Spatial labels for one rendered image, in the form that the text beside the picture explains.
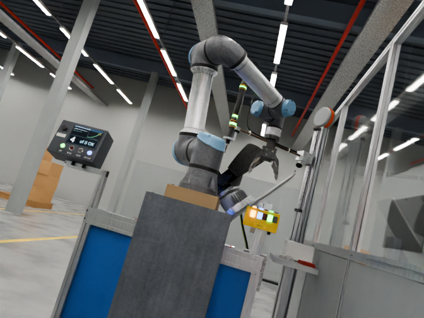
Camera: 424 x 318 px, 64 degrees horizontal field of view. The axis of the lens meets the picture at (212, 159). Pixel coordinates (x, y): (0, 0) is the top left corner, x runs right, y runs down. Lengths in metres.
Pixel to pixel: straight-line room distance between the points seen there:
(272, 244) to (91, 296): 5.98
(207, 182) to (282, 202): 6.37
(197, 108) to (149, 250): 0.60
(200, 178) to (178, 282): 0.36
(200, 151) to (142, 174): 8.34
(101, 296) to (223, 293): 0.58
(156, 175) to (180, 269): 8.34
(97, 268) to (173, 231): 0.75
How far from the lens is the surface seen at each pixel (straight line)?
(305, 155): 2.44
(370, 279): 1.41
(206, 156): 1.26
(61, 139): 1.91
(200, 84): 1.45
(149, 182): 9.48
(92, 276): 1.85
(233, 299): 1.71
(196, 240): 1.15
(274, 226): 1.64
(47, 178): 9.92
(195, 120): 1.41
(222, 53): 1.40
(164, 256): 1.16
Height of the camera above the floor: 0.97
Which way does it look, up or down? 9 degrees up
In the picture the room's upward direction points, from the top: 16 degrees clockwise
